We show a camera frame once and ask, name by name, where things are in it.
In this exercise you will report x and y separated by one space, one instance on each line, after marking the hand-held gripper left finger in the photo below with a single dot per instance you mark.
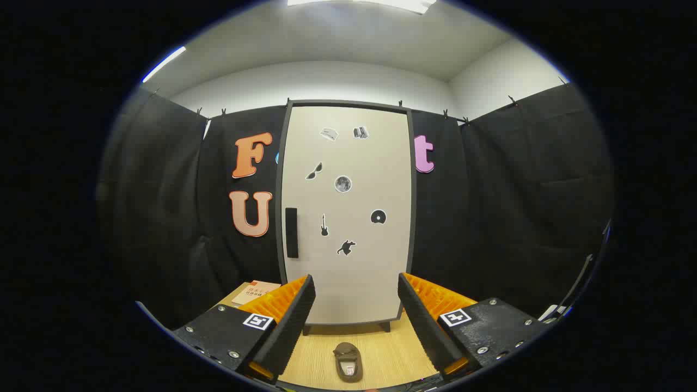
291 326

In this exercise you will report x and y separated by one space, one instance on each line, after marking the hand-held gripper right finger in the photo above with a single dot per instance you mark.
422 326

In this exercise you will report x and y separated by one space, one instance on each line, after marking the brown fuzzy shoe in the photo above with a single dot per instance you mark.
348 362

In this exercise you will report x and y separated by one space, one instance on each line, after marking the dark grey shoe cabinet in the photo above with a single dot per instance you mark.
348 102

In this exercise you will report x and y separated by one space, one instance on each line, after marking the black backdrop cloth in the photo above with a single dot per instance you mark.
517 218

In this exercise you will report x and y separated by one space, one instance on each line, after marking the narrow ceiling light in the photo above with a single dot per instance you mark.
166 62

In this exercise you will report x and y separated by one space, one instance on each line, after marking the wide ceiling light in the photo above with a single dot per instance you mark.
403 4

